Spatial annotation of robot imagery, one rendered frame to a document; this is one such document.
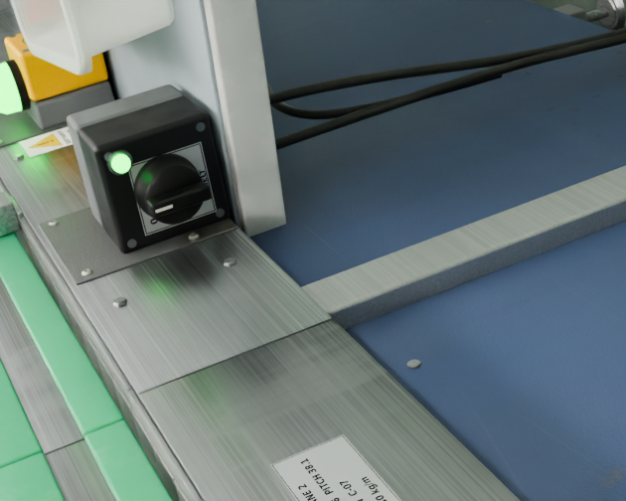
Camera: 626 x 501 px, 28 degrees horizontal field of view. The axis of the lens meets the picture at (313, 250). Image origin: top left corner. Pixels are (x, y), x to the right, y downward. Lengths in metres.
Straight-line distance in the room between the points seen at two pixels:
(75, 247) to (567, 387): 0.37
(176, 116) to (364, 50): 0.40
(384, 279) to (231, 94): 0.16
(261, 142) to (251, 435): 0.27
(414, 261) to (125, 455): 0.22
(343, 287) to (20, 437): 0.21
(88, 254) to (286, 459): 0.29
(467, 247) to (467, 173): 0.14
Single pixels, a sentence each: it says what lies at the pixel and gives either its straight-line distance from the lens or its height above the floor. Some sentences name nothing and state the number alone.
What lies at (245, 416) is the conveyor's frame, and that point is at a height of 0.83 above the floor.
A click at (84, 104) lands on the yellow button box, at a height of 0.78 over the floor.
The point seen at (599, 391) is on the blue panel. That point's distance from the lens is 0.67.
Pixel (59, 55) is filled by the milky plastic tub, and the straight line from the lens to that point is 0.90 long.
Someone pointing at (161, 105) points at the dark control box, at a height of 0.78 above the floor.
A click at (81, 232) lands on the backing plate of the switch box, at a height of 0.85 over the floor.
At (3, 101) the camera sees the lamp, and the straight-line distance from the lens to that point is 1.11.
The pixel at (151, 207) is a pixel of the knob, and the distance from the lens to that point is 0.80.
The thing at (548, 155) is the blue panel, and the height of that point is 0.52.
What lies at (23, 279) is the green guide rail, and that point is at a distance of 0.89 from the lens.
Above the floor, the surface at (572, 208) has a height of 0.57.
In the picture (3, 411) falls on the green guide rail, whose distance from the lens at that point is 0.75.
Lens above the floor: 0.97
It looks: 17 degrees down
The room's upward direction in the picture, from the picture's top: 110 degrees counter-clockwise
